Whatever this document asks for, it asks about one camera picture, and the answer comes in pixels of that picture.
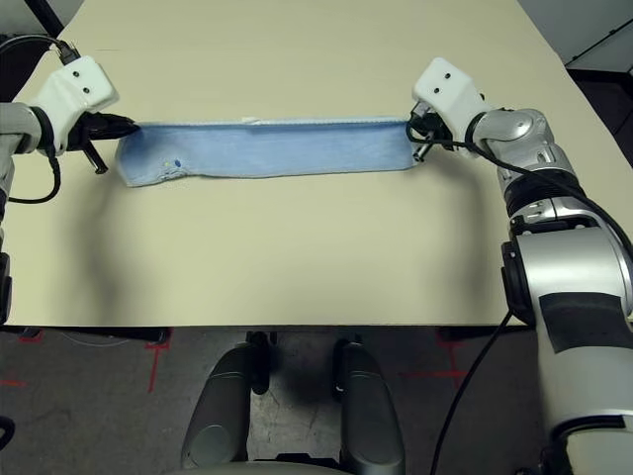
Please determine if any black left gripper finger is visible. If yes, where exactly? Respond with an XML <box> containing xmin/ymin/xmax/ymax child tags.
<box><xmin>96</xmin><ymin>127</ymin><xmax>142</xmax><ymax>141</ymax></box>
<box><xmin>98</xmin><ymin>114</ymin><xmax>142</xmax><ymax>131</ymax></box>

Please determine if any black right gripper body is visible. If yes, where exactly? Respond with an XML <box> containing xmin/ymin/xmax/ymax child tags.
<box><xmin>411</xmin><ymin>102</ymin><xmax>451</xmax><ymax>162</ymax></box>

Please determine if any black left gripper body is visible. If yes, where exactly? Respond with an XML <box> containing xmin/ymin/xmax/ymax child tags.
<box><xmin>63</xmin><ymin>112</ymin><xmax>108</xmax><ymax>175</ymax></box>

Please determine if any light blue white-trimmed towel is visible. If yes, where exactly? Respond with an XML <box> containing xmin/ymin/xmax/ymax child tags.
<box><xmin>114</xmin><ymin>115</ymin><xmax>415</xmax><ymax>188</ymax></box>

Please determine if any black foam floor mat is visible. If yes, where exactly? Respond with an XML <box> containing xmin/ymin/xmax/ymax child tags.
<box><xmin>0</xmin><ymin>0</ymin><xmax>63</xmax><ymax>108</ymax></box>

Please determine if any black box platform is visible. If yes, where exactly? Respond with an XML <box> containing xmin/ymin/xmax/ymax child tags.
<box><xmin>566</xmin><ymin>66</ymin><xmax>633</xmax><ymax>167</ymax></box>

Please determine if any black tripod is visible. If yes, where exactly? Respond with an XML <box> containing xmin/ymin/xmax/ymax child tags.
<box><xmin>563</xmin><ymin>19</ymin><xmax>633</xmax><ymax>70</ymax></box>

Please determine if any dark grey robot right leg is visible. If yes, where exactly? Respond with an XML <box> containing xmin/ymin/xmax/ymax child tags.
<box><xmin>334</xmin><ymin>340</ymin><xmax>407</xmax><ymax>475</ymax></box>

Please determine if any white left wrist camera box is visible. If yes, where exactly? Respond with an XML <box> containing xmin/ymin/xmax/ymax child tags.
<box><xmin>30</xmin><ymin>54</ymin><xmax>121</xmax><ymax>157</ymax></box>

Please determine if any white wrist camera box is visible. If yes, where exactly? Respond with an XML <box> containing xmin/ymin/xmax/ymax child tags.
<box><xmin>410</xmin><ymin>56</ymin><xmax>491</xmax><ymax>144</ymax></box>
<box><xmin>30</xmin><ymin>54</ymin><xmax>121</xmax><ymax>157</ymax></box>

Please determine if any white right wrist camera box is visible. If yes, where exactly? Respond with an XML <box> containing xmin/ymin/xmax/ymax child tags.
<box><xmin>410</xmin><ymin>56</ymin><xmax>491</xmax><ymax>144</ymax></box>

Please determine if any thin black left wrist cable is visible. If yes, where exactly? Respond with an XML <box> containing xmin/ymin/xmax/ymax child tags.
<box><xmin>7</xmin><ymin>153</ymin><xmax>63</xmax><ymax>204</ymax></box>

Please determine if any beige side table black frame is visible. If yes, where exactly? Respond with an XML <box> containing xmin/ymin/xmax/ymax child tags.
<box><xmin>29</xmin><ymin>0</ymin><xmax>68</xmax><ymax>34</ymax></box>

